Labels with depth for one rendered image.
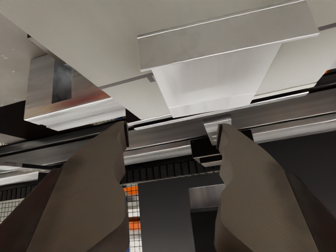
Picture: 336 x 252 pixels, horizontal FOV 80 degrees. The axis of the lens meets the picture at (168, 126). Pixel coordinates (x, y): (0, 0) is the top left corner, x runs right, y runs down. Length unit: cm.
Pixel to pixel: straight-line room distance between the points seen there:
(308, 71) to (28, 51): 33
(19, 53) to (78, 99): 12
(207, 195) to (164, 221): 55
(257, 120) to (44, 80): 40
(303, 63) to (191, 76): 9
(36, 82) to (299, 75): 31
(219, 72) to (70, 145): 51
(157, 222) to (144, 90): 64
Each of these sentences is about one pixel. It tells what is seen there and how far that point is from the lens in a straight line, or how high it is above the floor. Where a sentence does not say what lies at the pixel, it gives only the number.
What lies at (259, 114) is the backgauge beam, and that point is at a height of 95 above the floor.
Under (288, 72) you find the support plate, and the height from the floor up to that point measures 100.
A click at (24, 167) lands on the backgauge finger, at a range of 48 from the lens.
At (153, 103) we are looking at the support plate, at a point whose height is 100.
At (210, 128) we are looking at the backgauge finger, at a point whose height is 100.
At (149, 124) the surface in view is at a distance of 25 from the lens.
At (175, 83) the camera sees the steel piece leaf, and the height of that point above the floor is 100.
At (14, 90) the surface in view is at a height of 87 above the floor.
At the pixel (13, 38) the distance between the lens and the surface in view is 34.
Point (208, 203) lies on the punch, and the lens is 22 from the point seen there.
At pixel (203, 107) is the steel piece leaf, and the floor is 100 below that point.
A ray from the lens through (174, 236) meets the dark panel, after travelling 76.
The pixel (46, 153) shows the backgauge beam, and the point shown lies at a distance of 67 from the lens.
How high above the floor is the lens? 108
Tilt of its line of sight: 18 degrees down
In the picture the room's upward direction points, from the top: 173 degrees clockwise
